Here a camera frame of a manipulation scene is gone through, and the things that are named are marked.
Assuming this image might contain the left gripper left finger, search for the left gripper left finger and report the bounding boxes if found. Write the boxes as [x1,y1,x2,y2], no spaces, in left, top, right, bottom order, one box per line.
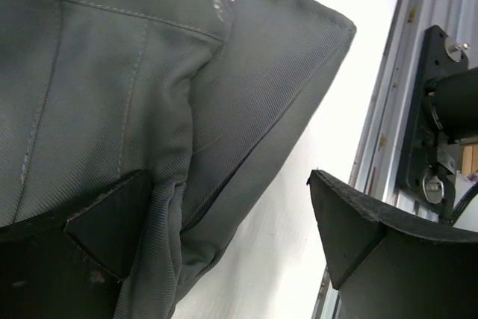
[1,170,152,318]

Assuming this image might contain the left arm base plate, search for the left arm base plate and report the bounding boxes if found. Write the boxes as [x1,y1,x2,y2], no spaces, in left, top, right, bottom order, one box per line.
[397,25,477,218]

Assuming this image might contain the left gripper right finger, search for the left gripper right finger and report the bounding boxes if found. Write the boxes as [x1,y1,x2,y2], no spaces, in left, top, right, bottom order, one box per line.
[308,170,477,318]

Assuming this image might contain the aluminium mounting rail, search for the aluminium mounting rail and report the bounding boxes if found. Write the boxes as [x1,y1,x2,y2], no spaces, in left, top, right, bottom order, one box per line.
[318,0,477,318]

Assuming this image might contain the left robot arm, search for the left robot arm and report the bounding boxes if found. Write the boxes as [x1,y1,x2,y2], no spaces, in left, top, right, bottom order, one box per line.
[1,69,477,318]

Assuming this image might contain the grey pleated skirt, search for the grey pleated skirt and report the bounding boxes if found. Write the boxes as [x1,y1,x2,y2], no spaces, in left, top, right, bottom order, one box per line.
[1,0,356,318]

